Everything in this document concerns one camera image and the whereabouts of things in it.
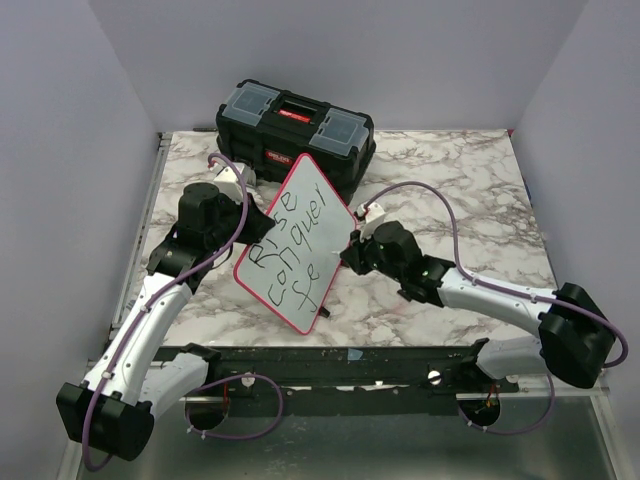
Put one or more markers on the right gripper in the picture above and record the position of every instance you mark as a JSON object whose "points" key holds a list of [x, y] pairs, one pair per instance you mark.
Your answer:
{"points": [[353, 254]]}

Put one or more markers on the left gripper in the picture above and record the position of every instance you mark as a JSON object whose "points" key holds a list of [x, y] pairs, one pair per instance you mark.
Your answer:
{"points": [[258, 223]]}

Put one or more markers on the pink framed whiteboard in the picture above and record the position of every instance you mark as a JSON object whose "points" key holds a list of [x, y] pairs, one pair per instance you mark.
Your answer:
{"points": [[292, 269]]}

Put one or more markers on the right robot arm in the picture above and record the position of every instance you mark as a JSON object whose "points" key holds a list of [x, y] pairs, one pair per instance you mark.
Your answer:
{"points": [[567, 335]]}

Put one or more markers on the black plastic toolbox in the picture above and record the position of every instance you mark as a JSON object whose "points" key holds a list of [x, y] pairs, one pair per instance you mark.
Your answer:
{"points": [[268, 129]]}

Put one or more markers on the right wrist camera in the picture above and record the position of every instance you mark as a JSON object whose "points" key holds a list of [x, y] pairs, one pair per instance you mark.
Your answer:
{"points": [[369, 217]]}

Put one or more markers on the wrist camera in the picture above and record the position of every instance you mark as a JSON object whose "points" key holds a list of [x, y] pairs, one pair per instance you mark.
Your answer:
{"points": [[226, 180], [369, 217]]}

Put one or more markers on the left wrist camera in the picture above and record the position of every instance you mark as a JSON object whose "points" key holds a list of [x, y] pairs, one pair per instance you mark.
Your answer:
{"points": [[226, 180]]}

